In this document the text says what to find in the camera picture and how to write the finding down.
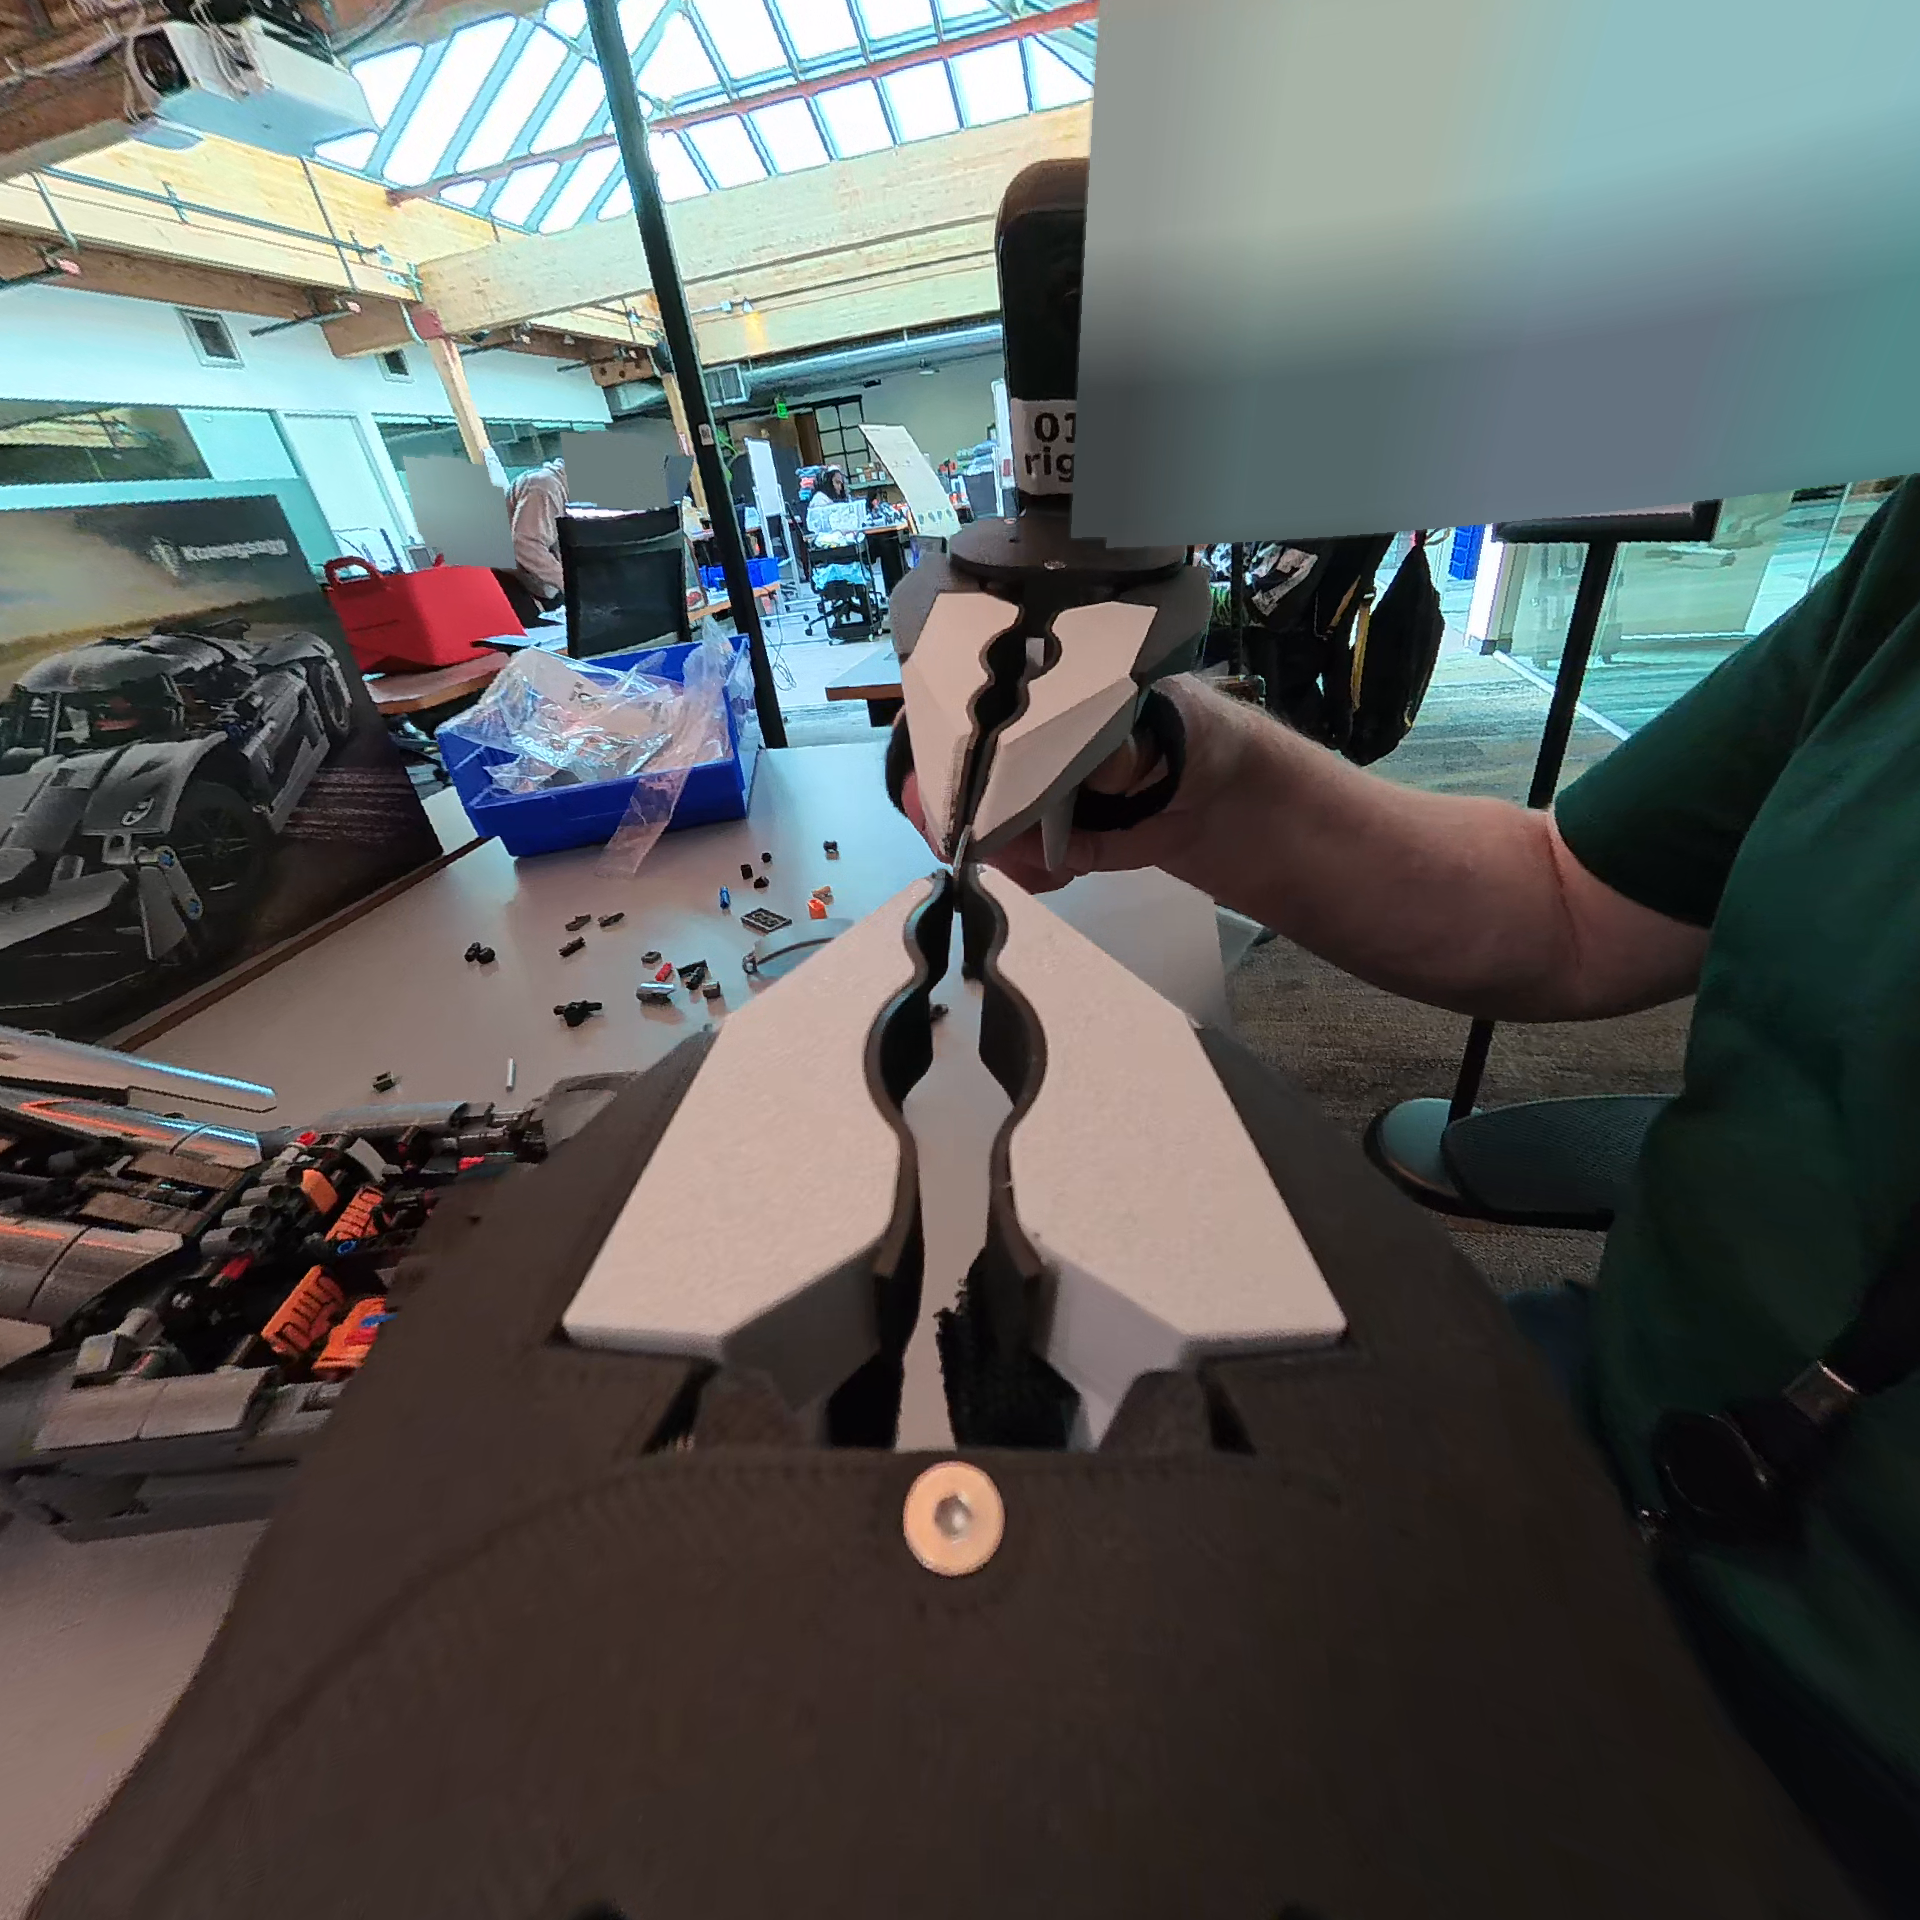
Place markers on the blue plastic bin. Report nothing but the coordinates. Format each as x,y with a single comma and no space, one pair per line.
714,787

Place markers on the white board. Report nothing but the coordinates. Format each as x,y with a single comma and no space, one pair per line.
908,473

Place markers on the red bag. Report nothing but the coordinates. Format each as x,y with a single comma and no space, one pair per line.
422,623

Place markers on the person in green shirt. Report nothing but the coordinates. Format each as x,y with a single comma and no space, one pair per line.
1801,900

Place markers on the black backpack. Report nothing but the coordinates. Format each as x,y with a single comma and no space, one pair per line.
1395,644

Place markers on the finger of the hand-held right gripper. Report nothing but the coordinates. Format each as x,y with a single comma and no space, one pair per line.
946,690
1074,704

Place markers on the person's right forearm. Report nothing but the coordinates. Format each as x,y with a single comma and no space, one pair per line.
1471,884

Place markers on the person's right hand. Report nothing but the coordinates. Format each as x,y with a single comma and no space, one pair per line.
1215,796

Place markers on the thin lego axle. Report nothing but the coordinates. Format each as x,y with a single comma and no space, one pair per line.
961,849

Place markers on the teal office chair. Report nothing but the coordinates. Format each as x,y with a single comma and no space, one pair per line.
1530,1161

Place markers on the clear plastic bags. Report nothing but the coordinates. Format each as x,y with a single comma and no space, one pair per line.
587,721

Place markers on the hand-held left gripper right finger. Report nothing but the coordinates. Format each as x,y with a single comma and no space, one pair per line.
1172,1184

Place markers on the black metal stand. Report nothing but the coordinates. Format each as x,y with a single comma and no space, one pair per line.
1577,660

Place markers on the ceiling projector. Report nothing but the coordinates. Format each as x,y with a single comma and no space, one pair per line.
255,83

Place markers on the lego box with car picture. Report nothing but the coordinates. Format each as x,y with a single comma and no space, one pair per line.
182,721

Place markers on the black white bag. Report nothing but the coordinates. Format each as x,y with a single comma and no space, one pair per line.
1291,600

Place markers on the scattered small lego pieces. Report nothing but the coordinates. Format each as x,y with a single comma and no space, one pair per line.
574,1013

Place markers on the black office chair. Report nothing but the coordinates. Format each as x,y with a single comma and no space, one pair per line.
623,586

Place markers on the black floor lamp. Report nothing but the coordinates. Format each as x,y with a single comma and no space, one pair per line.
677,330

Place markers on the grey lego car model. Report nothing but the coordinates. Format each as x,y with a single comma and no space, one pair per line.
195,1200

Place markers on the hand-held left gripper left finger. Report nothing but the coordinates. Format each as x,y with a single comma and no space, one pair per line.
735,1184

